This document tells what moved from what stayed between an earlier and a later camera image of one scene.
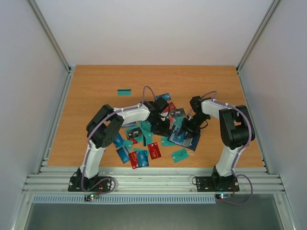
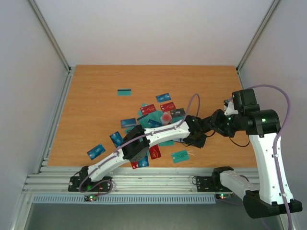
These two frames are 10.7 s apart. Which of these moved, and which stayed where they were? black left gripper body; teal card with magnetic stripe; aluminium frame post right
Moved: black left gripper body
Stayed: teal card with magnetic stripe; aluminium frame post right
